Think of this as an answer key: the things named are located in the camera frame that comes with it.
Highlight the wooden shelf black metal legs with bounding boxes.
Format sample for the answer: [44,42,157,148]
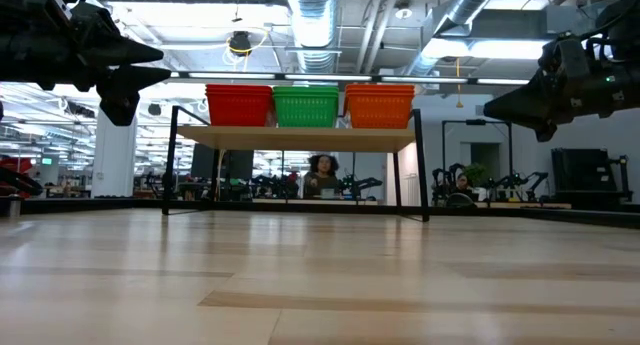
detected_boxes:
[161,104,431,223]

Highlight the red and black machine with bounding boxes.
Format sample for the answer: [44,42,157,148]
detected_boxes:
[0,156,45,197]

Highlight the black cabinet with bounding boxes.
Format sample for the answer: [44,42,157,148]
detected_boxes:
[551,147,635,204]

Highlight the black monitor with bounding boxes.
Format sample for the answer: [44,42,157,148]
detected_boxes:
[189,143,255,182]

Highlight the red plastic basket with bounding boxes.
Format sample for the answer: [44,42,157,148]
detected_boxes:
[204,83,274,92]
[205,88,274,128]

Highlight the long LED light bar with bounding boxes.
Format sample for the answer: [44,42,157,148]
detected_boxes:
[167,69,531,87]

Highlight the person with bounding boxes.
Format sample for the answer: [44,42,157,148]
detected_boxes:
[452,173,476,196]
[302,153,342,200]

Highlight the smooth silver ventilation duct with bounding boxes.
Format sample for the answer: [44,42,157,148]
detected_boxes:
[405,0,506,79]

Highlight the black metal frame stand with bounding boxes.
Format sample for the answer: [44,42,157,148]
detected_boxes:
[441,118,515,206]

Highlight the green background plant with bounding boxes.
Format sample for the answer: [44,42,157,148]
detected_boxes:
[462,162,489,189]

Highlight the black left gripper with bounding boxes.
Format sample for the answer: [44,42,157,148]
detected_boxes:
[0,0,173,128]

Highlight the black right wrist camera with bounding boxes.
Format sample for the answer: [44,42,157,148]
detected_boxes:
[538,32,585,81]

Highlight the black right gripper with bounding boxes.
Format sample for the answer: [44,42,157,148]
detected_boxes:
[482,59,640,144]

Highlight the black ceiling-hung device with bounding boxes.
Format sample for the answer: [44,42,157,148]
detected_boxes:
[227,29,254,57]

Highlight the white square pillar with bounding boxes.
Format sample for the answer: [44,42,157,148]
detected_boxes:
[91,104,138,199]

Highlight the ribbed silver ventilation duct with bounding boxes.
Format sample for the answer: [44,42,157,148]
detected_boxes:
[285,0,350,75]

